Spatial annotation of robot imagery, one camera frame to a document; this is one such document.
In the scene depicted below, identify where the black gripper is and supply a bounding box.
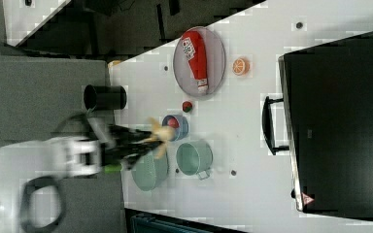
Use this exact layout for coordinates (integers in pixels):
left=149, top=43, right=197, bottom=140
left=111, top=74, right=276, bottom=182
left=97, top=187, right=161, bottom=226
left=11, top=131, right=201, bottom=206
left=101, top=125, right=151, bottom=170

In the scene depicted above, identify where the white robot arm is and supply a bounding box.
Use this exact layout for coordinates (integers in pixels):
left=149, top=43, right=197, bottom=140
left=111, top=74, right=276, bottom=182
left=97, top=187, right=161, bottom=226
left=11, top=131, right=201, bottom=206
left=0, top=124, right=152, bottom=233

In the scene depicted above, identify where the black toaster oven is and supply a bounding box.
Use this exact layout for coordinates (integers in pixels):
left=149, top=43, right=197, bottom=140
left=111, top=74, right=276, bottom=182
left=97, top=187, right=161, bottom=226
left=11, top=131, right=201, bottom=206
left=262, top=31, right=373, bottom=221

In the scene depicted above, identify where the green perforated colander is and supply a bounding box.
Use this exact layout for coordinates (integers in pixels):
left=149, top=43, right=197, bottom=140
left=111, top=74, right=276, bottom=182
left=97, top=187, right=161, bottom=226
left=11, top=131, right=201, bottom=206
left=131, top=152, right=169, bottom=191

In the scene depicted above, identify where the black cylinder cup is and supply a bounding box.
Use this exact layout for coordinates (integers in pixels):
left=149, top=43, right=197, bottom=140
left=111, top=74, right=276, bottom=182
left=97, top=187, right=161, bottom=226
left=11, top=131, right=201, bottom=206
left=84, top=84, right=127, bottom=111

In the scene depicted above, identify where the green metal pot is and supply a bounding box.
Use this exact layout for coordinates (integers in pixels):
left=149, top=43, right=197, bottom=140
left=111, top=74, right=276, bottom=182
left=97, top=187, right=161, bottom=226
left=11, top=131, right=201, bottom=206
left=176, top=140, right=213, bottom=181

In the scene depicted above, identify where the red ketchup bottle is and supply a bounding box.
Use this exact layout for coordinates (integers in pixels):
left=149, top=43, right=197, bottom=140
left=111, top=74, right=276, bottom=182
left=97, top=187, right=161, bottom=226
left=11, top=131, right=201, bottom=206
left=182, top=30, right=209, bottom=93

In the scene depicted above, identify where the pink round plate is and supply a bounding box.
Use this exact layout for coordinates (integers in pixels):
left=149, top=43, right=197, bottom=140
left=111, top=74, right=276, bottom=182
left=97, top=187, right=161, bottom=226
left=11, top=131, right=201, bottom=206
left=173, top=27, right=226, bottom=97

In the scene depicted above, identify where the orange slice toy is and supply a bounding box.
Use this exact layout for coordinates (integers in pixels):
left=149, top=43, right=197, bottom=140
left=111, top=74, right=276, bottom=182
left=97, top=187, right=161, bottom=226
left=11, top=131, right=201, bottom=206
left=232, top=57, right=250, bottom=76

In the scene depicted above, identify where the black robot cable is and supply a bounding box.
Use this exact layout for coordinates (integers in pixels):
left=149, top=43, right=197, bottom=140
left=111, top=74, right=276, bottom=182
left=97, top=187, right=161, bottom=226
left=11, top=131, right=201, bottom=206
left=52, top=111, right=93, bottom=139

